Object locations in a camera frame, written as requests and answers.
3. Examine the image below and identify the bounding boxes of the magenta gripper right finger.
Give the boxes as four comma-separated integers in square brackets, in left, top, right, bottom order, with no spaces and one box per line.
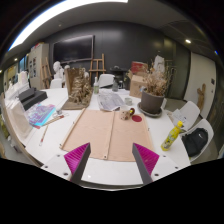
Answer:
[132,143,159,185]

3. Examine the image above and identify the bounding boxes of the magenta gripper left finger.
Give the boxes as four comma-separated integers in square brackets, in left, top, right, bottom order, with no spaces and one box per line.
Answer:
[64,143,91,184]

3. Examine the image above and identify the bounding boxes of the yellow spray bottle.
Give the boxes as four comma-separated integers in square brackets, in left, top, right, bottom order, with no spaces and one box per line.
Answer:
[161,121,183,151]

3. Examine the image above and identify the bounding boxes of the red round coaster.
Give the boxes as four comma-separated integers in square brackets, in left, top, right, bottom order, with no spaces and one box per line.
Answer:
[132,115,142,122]

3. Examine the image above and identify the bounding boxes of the black backpack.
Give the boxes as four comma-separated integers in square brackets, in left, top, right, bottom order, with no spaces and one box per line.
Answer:
[182,128,208,157]

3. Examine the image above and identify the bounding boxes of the patterned ceramic cup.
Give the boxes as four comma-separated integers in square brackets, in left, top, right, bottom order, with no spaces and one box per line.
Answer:
[119,105,130,120]

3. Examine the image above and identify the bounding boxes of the grey plant pot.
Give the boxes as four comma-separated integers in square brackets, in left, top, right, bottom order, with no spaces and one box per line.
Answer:
[141,91,164,114]

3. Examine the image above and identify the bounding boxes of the colourful magazine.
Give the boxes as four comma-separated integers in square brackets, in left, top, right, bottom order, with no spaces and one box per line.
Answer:
[26,103,55,127]

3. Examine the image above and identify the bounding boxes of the white chair right far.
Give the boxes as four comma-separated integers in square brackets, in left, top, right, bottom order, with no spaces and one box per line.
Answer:
[172,101,200,131]

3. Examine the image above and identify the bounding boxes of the white chair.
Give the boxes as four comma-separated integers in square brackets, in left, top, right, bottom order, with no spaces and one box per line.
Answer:
[181,119,214,162]
[172,101,200,131]
[99,74,114,88]

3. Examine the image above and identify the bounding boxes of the white chair right near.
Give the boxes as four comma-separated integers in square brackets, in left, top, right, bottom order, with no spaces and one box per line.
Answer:
[181,119,214,162]

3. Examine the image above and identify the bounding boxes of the brown carved sculpture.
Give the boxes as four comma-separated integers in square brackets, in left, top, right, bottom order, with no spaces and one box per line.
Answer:
[62,68,92,110]

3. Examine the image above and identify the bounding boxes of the green glass bottle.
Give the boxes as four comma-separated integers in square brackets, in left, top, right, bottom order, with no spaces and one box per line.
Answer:
[93,77,99,94]

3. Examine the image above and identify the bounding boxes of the black box stack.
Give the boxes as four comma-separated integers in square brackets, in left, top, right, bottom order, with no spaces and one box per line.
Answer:
[19,87,47,110]

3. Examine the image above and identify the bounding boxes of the dried brown plant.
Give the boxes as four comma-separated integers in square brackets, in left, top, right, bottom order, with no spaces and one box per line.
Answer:
[143,62,174,96]

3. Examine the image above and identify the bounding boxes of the cardboard box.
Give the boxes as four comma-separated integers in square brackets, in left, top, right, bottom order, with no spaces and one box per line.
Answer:
[130,75,146,98]

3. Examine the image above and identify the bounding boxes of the white chair far side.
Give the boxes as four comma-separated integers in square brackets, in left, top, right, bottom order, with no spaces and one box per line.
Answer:
[99,74,114,88]

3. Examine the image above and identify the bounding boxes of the wooden figure mannequin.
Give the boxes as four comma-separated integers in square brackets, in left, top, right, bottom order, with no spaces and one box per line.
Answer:
[197,83,206,111]

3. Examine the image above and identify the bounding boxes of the white plaster bust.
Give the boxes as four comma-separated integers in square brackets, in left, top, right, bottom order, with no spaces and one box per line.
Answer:
[53,61,64,79]

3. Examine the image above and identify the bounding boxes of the wooden easel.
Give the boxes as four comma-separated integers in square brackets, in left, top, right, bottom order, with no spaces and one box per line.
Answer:
[89,55,106,77]

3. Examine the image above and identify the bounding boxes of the white door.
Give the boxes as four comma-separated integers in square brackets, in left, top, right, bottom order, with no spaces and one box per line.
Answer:
[184,53,216,118]

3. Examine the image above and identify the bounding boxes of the black wall screen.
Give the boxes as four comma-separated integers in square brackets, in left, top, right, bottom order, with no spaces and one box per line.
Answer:
[53,35,94,63]

